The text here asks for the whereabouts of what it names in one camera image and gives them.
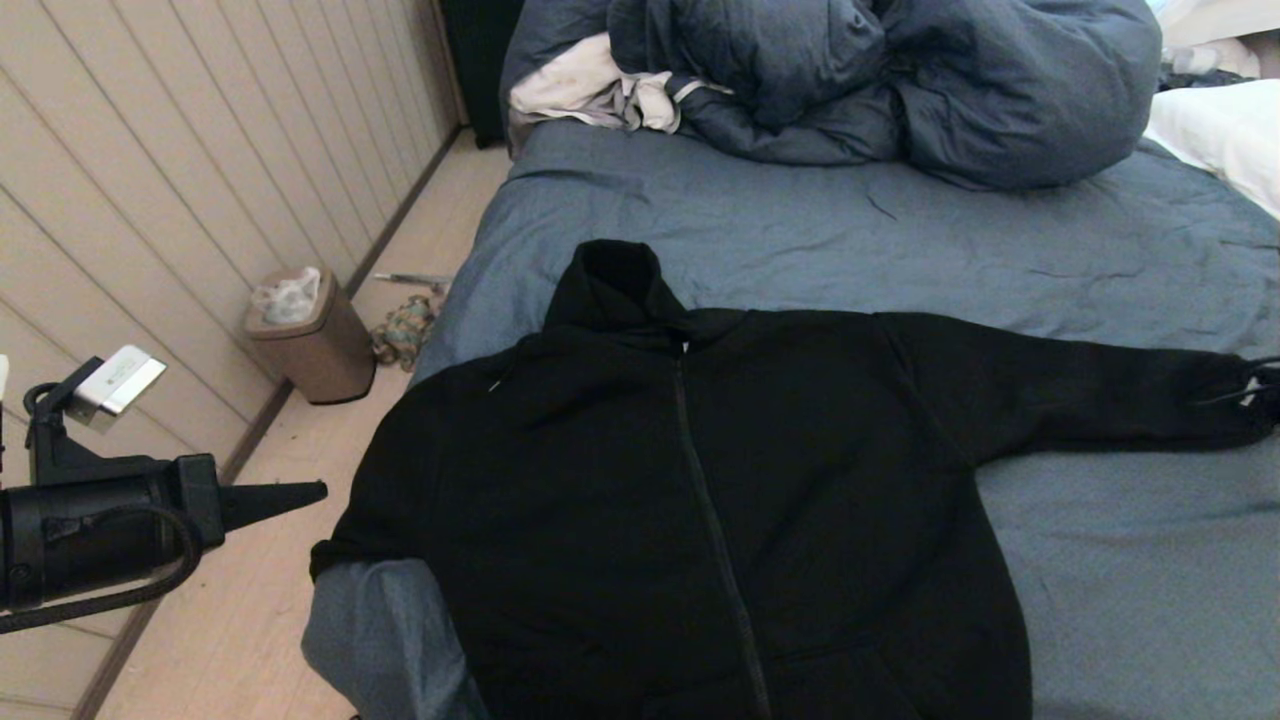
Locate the black hoodie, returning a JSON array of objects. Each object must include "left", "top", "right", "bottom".
[{"left": 308, "top": 240, "right": 1276, "bottom": 720}]

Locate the brown trash bin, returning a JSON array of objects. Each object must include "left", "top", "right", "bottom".
[{"left": 243, "top": 265, "right": 376, "bottom": 406}]

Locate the clear plastic bin bag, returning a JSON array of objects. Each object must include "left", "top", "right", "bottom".
[{"left": 252, "top": 267, "right": 323, "bottom": 326}]

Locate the white pillow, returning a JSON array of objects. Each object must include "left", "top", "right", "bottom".
[{"left": 1145, "top": 80, "right": 1280, "bottom": 221}]

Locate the beige crumpled item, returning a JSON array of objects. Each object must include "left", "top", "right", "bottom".
[{"left": 1162, "top": 40, "right": 1261, "bottom": 81}]

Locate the white blanket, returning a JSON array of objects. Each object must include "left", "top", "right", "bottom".
[{"left": 1160, "top": 0, "right": 1280, "bottom": 49}]

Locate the dark blue duvet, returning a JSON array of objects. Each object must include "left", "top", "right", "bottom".
[{"left": 498, "top": 0, "right": 1164, "bottom": 191}]

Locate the blue-sheeted bed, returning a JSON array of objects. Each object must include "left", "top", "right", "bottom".
[{"left": 300, "top": 118, "right": 1280, "bottom": 720}]

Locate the black cabinet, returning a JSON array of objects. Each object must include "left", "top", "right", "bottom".
[{"left": 437, "top": 0, "right": 526, "bottom": 151}]

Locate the crumpled white garment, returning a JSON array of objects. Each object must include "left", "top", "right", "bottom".
[{"left": 507, "top": 33, "right": 731, "bottom": 136}]

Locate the smooth black left arm cable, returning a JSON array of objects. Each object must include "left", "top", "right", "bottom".
[{"left": 0, "top": 505, "right": 204, "bottom": 636}]

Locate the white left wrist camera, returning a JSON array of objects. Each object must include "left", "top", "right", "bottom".
[{"left": 25, "top": 345, "right": 168, "bottom": 486}]

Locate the colourful braided rope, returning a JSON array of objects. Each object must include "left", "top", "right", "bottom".
[{"left": 370, "top": 295, "right": 441, "bottom": 373}]

